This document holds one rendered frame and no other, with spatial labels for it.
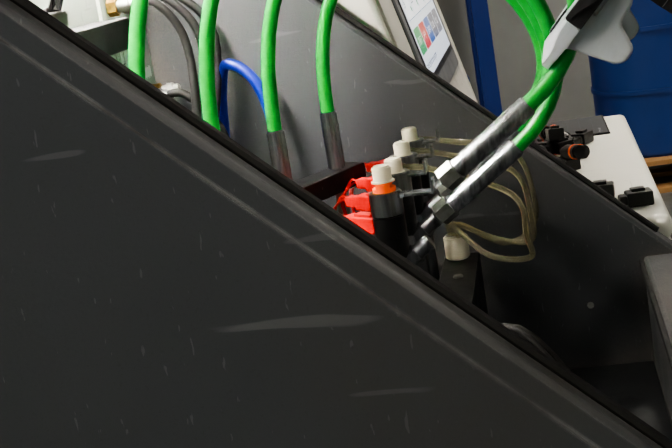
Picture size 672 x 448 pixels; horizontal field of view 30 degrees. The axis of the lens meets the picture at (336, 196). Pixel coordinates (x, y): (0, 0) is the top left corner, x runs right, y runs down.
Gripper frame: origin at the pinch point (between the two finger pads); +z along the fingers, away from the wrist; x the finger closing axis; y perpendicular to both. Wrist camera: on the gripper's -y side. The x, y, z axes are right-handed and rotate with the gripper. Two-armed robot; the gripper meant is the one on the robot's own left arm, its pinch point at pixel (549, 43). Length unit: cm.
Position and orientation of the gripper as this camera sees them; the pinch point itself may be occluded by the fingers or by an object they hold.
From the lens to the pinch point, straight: 103.2
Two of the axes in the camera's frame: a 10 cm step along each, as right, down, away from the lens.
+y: 8.3, 5.6, 0.0
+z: -4.7, 7.0, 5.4
